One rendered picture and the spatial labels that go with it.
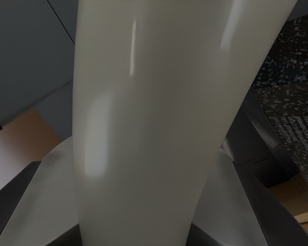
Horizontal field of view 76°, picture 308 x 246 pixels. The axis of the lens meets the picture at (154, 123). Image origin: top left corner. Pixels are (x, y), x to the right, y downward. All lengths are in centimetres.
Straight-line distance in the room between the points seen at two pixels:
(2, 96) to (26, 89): 5
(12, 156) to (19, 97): 120
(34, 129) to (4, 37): 98
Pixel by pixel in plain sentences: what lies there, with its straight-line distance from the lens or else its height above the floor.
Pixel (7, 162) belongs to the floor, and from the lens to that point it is 159.
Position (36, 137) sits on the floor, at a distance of 138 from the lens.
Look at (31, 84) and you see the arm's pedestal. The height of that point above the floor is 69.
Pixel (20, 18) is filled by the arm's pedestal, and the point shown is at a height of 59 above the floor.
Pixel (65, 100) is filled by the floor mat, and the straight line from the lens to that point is 116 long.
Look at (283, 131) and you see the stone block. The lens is 52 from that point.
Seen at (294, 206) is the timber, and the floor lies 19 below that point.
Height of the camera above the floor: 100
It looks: 63 degrees down
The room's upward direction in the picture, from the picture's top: 178 degrees counter-clockwise
